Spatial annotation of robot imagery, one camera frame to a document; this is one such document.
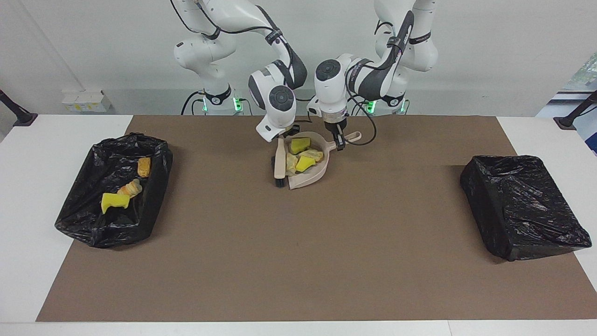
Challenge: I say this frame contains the beige hand brush black bristles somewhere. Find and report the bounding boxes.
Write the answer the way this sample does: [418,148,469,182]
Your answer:
[272,138,287,188]

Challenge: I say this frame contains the beige plastic dustpan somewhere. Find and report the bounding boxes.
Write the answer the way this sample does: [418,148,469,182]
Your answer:
[285,131,362,190]

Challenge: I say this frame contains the toy croissant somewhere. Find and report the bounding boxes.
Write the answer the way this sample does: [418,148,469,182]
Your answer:
[117,179,143,197]

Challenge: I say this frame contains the black bag lined bin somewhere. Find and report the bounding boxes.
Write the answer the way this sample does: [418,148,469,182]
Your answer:
[55,133,174,249]
[460,155,592,262]

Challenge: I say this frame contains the brown table mat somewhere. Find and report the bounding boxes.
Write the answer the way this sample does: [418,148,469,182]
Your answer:
[36,115,597,322]

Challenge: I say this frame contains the black stand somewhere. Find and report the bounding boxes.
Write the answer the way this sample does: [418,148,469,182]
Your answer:
[0,90,39,126]
[554,91,597,130]

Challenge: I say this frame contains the glass window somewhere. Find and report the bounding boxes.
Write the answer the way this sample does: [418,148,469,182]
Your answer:
[562,54,597,91]

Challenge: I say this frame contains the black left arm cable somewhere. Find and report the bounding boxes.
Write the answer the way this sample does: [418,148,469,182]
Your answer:
[345,9,416,146]

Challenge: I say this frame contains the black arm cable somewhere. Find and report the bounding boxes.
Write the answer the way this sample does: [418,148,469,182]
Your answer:
[170,0,304,77]
[345,9,416,146]

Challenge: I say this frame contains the black right base cables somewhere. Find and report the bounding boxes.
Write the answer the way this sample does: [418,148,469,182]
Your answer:
[181,90,206,116]

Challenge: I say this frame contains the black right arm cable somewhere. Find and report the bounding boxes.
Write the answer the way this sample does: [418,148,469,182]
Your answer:
[170,0,304,77]

